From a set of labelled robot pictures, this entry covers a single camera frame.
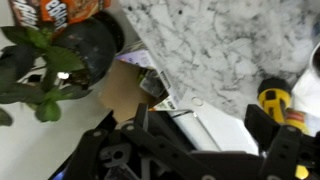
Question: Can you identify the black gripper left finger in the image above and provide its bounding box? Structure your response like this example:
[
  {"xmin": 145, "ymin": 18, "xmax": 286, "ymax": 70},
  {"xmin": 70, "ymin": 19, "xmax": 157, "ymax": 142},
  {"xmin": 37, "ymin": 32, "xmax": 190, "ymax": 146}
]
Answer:
[{"xmin": 63, "ymin": 102, "xmax": 216, "ymax": 180}]

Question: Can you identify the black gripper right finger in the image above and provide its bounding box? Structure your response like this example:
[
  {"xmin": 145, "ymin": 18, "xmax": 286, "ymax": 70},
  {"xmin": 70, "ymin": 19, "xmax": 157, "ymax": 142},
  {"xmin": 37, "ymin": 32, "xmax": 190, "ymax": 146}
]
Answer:
[{"xmin": 244, "ymin": 103, "xmax": 320, "ymax": 180}]

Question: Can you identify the brown cardboard box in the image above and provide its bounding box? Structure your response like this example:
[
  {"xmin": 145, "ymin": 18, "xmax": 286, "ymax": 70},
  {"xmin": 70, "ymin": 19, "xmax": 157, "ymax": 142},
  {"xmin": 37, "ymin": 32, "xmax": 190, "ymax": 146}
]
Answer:
[{"xmin": 97, "ymin": 59, "xmax": 170, "ymax": 125}]

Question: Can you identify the white paper napkin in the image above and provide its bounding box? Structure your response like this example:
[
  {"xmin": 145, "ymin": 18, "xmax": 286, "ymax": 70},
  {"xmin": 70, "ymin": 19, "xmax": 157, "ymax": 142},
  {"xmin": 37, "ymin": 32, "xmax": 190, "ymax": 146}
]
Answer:
[{"xmin": 291, "ymin": 43, "xmax": 320, "ymax": 136}]

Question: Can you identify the black plant pot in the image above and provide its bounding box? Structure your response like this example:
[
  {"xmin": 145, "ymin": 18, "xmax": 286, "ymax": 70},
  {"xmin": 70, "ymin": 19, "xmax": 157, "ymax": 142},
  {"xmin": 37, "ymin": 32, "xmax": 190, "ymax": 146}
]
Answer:
[{"xmin": 52, "ymin": 11, "xmax": 126, "ymax": 87}]

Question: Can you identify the green leafy houseplant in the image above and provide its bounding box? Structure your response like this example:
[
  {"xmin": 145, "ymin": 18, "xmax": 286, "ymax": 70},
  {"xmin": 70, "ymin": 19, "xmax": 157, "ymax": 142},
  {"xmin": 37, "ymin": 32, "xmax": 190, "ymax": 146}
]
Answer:
[{"xmin": 0, "ymin": 25, "xmax": 93, "ymax": 128}]

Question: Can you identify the orange snack bag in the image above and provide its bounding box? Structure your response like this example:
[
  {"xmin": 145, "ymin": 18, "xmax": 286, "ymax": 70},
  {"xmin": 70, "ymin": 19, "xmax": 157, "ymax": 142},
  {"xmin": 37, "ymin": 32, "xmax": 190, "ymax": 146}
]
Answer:
[{"xmin": 9, "ymin": 0, "xmax": 112, "ymax": 33}]

